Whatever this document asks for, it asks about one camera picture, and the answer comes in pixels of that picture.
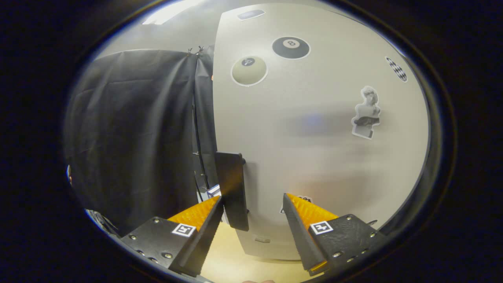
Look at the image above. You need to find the white cabinet door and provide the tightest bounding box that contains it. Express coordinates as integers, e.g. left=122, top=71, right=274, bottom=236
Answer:
left=211, top=3, right=430, bottom=261

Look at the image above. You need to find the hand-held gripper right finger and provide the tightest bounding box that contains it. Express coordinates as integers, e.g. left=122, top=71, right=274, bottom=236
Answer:
left=283, top=193, right=389, bottom=276

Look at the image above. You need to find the black door handle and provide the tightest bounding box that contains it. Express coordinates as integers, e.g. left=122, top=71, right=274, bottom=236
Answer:
left=215, top=152, right=250, bottom=232

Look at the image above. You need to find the black backdrop cloth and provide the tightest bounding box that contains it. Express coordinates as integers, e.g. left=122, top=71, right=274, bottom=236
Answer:
left=65, top=46, right=218, bottom=236

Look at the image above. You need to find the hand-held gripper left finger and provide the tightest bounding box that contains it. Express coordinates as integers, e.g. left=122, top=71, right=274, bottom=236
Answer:
left=120, top=195, right=224, bottom=277

